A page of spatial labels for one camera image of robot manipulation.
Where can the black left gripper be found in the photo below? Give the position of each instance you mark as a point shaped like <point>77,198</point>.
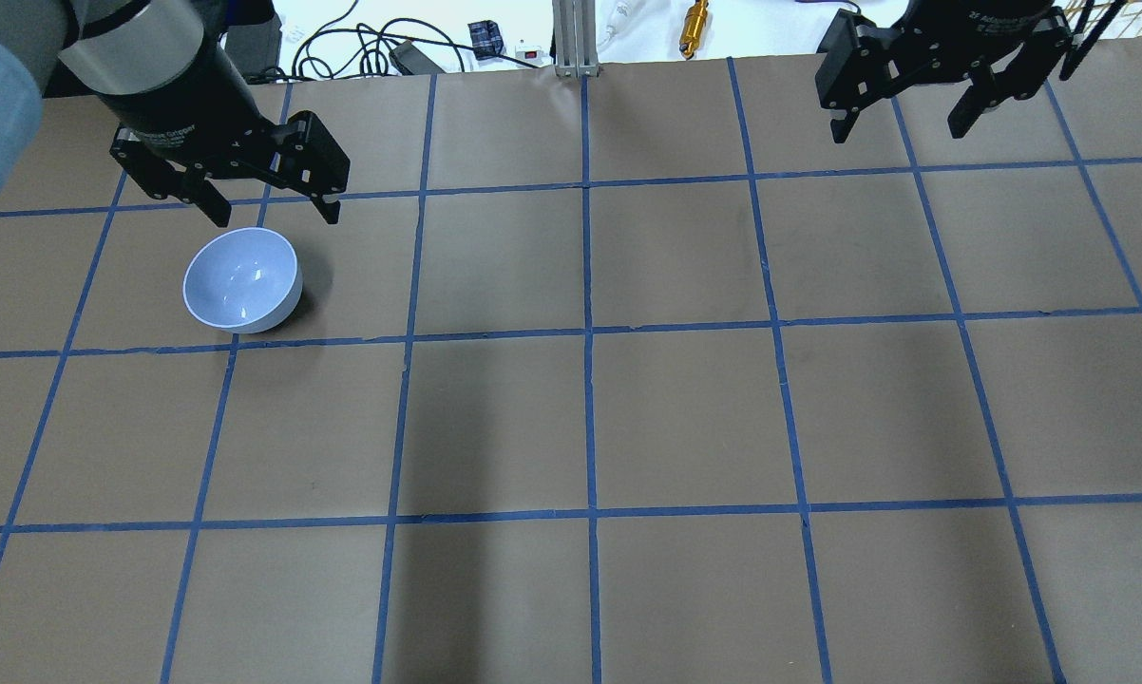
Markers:
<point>180,103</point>

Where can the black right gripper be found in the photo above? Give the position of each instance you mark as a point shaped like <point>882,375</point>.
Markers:
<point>991,27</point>

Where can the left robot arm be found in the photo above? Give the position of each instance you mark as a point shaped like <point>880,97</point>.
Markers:
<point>116,47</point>

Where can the blue bowl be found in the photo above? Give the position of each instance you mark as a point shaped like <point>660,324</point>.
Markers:
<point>245,281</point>

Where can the black power adapter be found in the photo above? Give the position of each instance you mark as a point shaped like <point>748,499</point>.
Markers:
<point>408,59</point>

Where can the gold metal cylinder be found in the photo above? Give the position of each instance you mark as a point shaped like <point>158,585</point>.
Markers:
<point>693,29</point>

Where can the small blue black device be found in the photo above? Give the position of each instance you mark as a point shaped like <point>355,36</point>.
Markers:
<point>486,40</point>

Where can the aluminium frame post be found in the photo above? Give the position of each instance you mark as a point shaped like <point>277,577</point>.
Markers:
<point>574,48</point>

